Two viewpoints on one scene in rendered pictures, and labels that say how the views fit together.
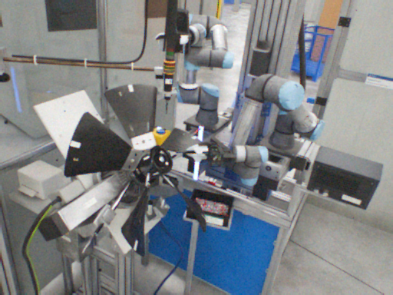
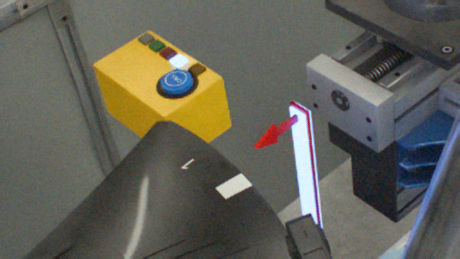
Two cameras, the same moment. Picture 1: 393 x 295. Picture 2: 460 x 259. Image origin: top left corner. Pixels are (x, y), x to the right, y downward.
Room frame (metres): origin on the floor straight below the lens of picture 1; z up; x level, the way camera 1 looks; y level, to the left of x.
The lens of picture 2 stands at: (0.95, -0.28, 1.79)
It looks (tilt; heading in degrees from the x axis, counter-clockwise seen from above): 43 degrees down; 32
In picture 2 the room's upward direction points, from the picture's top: 11 degrees counter-clockwise
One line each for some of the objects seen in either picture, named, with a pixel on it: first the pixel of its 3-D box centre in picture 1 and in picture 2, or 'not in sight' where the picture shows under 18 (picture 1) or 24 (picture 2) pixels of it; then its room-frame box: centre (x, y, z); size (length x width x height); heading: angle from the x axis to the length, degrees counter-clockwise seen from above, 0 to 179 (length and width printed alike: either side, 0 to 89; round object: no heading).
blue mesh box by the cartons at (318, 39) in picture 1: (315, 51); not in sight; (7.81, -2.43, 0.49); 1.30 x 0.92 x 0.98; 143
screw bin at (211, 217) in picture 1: (209, 207); not in sight; (1.34, -0.10, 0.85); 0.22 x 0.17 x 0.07; 80
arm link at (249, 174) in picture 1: (247, 170); not in sight; (1.34, -0.25, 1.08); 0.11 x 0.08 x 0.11; 46
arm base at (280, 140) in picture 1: (282, 135); not in sight; (1.76, -0.49, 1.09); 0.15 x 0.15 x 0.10
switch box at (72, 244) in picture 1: (73, 233); not in sight; (1.17, 0.54, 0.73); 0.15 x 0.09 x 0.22; 65
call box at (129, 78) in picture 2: (153, 137); (163, 99); (1.68, 0.25, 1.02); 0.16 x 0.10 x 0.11; 65
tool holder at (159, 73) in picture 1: (166, 81); not in sight; (1.23, 0.15, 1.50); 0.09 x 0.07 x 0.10; 100
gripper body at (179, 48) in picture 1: (182, 41); not in sight; (1.35, 0.11, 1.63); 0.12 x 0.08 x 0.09; 165
